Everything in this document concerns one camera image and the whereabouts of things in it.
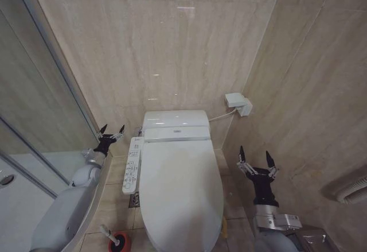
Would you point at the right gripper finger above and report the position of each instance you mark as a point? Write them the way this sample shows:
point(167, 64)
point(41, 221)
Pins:
point(243, 155)
point(269, 160)

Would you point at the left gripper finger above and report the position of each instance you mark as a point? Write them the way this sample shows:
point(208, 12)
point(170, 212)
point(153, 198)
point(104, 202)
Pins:
point(120, 132)
point(103, 130)

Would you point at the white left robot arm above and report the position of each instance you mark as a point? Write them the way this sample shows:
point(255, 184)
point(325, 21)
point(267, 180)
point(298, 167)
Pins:
point(57, 214)

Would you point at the white toilet tank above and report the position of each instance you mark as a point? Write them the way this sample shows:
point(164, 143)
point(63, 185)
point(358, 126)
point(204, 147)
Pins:
point(175, 118)

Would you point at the white toilet lid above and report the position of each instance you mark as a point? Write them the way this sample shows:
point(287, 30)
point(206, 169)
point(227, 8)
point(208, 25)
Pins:
point(180, 191)

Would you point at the red black brush holder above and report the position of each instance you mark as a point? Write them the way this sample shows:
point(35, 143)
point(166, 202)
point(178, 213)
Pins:
point(121, 242)

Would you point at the metal water valve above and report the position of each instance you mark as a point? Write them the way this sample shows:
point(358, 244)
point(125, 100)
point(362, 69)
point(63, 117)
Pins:
point(140, 131)

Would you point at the white bidet control panel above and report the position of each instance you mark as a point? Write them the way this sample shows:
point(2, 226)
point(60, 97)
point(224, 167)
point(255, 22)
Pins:
point(132, 167)

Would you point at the white bidet seat housing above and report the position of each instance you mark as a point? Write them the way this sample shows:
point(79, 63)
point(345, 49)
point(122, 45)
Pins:
point(176, 134)

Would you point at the metal floor drain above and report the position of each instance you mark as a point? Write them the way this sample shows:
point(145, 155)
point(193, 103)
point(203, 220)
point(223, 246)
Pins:
point(134, 200)

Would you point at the glass shower door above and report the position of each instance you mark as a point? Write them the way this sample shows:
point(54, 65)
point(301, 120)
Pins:
point(43, 91)

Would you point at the round shower drain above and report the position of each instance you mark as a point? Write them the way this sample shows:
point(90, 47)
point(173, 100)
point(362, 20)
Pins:
point(6, 179)

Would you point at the white shower tray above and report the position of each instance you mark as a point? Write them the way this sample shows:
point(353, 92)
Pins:
point(17, 206)

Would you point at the white wall socket box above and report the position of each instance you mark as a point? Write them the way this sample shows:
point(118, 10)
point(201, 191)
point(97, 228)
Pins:
point(242, 104)

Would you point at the grey wall paper holder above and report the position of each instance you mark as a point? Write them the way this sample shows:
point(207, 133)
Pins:
point(348, 191)

